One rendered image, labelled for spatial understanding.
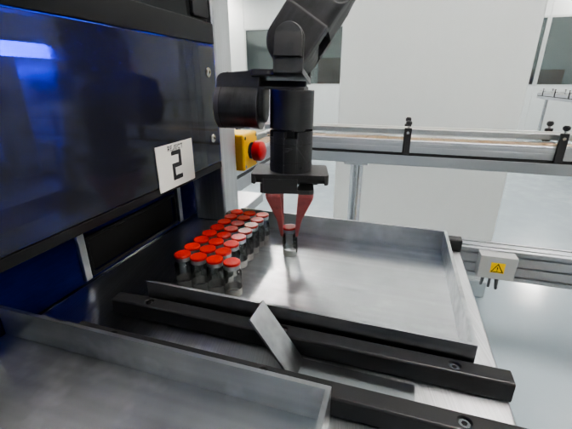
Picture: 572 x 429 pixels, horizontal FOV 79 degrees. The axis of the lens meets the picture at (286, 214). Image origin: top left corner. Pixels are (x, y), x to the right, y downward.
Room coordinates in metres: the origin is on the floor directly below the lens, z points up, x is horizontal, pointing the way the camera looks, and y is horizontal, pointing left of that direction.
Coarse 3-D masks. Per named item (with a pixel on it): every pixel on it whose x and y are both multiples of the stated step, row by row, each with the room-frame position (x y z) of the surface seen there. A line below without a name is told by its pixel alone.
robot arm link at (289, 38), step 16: (288, 32) 0.44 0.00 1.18; (288, 48) 0.44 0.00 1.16; (304, 48) 0.45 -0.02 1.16; (288, 64) 0.44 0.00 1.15; (224, 80) 0.48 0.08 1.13; (240, 80) 0.48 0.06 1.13; (256, 80) 0.47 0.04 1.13; (272, 80) 0.50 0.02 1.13; (288, 80) 0.49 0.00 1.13; (304, 80) 0.49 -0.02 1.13; (224, 96) 0.47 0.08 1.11; (240, 96) 0.46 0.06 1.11; (256, 96) 0.46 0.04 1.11; (224, 112) 0.46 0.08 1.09; (240, 112) 0.46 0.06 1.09; (256, 112) 0.46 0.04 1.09; (240, 128) 0.48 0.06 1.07; (256, 128) 0.47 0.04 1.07
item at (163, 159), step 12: (168, 144) 0.46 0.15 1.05; (180, 144) 0.49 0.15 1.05; (156, 156) 0.44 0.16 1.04; (168, 156) 0.46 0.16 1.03; (192, 156) 0.51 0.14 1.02; (168, 168) 0.46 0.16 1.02; (180, 168) 0.48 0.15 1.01; (192, 168) 0.51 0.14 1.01; (168, 180) 0.45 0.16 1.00; (180, 180) 0.48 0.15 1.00
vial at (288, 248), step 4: (284, 232) 0.47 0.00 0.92; (288, 232) 0.46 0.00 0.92; (292, 232) 0.46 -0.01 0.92; (284, 236) 0.47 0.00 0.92; (288, 236) 0.46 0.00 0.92; (292, 236) 0.46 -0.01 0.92; (284, 240) 0.47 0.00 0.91; (288, 240) 0.46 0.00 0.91; (292, 240) 0.46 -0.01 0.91; (284, 244) 0.47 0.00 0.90; (288, 244) 0.46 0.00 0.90; (292, 244) 0.46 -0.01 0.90; (284, 248) 0.47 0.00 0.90; (288, 248) 0.46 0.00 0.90; (292, 248) 0.46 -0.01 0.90; (284, 252) 0.47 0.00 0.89; (288, 252) 0.46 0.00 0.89; (292, 252) 0.46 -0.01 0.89; (296, 252) 0.47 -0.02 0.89; (288, 256) 0.46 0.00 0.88; (292, 256) 0.46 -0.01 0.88
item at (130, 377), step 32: (32, 320) 0.28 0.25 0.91; (0, 352) 0.27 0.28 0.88; (32, 352) 0.27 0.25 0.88; (64, 352) 0.27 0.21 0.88; (96, 352) 0.26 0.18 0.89; (128, 352) 0.25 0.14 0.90; (160, 352) 0.24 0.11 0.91; (192, 352) 0.23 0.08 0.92; (0, 384) 0.23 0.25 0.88; (32, 384) 0.23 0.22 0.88; (64, 384) 0.23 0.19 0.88; (96, 384) 0.23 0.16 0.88; (128, 384) 0.23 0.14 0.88; (160, 384) 0.23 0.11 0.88; (192, 384) 0.23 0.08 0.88; (224, 384) 0.22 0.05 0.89; (256, 384) 0.21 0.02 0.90; (288, 384) 0.20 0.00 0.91; (320, 384) 0.20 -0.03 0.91; (0, 416) 0.20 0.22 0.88; (32, 416) 0.20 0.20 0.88; (64, 416) 0.20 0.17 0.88; (96, 416) 0.20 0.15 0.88; (128, 416) 0.20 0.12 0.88; (160, 416) 0.20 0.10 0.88; (192, 416) 0.20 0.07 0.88; (224, 416) 0.20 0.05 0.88; (256, 416) 0.20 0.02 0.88; (288, 416) 0.20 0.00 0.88; (320, 416) 0.17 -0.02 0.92
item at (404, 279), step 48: (336, 240) 0.52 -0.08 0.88; (384, 240) 0.51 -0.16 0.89; (432, 240) 0.49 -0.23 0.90; (192, 288) 0.33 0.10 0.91; (288, 288) 0.38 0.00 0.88; (336, 288) 0.38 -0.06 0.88; (384, 288) 0.38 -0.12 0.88; (432, 288) 0.38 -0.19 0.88; (384, 336) 0.26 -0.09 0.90; (432, 336) 0.25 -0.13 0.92
